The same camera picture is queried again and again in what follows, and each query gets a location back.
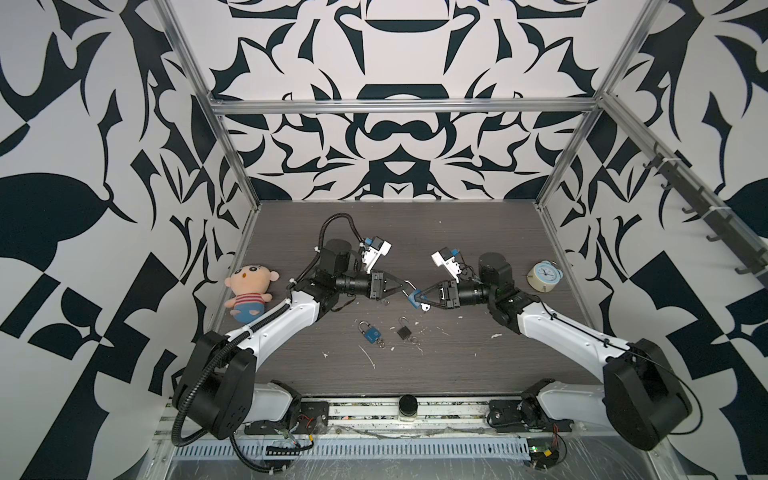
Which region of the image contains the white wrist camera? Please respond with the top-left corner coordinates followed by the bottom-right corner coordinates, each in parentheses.
top-left (431, 247), bottom-right (463, 282)
top-left (360, 236), bottom-right (392, 274)

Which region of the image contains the plush doll striped shirt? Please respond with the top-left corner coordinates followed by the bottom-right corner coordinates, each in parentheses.
top-left (225, 265), bottom-right (280, 324)

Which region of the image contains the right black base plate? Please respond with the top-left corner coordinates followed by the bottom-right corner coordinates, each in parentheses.
top-left (486, 378), bottom-right (572, 433)

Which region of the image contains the black corrugated cable hose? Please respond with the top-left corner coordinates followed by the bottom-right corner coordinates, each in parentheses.
top-left (170, 212), bottom-right (367, 475)

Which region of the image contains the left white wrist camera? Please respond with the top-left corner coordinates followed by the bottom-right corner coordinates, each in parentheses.
top-left (360, 236), bottom-right (392, 274)

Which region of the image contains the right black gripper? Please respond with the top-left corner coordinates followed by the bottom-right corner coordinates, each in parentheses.
top-left (417, 282), bottom-right (498, 312)

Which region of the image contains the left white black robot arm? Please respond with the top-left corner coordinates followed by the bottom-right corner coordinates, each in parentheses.
top-left (171, 237), bottom-right (403, 447)

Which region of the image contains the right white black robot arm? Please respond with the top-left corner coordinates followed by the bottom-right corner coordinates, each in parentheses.
top-left (415, 248), bottom-right (693, 451)

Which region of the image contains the wall hook rail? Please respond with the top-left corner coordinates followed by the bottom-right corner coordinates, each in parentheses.
top-left (643, 141), bottom-right (767, 289)

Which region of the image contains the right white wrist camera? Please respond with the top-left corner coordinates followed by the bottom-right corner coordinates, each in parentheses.
top-left (431, 247), bottom-right (463, 282)

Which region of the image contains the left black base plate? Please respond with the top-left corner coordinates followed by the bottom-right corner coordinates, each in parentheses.
top-left (244, 399), bottom-right (330, 436)

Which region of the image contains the small blue alarm clock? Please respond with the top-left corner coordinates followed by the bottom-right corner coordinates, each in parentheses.
top-left (526, 260), bottom-right (563, 293)

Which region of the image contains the green circuit board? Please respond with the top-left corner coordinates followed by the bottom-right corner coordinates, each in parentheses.
top-left (526, 441), bottom-right (568, 471)

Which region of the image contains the front black padlock with key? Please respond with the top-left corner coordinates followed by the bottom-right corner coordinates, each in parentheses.
top-left (396, 316), bottom-right (418, 344)

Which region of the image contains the black round knob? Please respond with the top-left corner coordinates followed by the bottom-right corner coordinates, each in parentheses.
top-left (398, 394), bottom-right (419, 421)

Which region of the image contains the front blue padlock with key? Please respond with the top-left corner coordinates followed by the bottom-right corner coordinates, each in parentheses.
top-left (358, 321), bottom-right (385, 348)

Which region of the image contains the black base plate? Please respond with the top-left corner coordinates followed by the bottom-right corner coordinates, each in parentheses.
top-left (486, 378), bottom-right (572, 433)
top-left (244, 399), bottom-right (330, 436)

